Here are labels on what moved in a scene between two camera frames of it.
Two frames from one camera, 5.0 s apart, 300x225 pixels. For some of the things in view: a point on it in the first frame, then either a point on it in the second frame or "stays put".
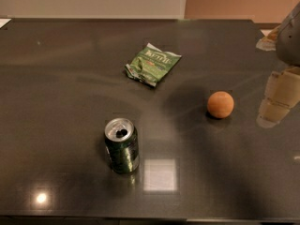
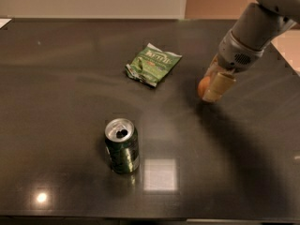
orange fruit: [220, 104] to [203, 85]
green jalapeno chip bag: [150, 64] stays put
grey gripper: [290, 44] to [238, 55]
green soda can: [122, 145] stays put
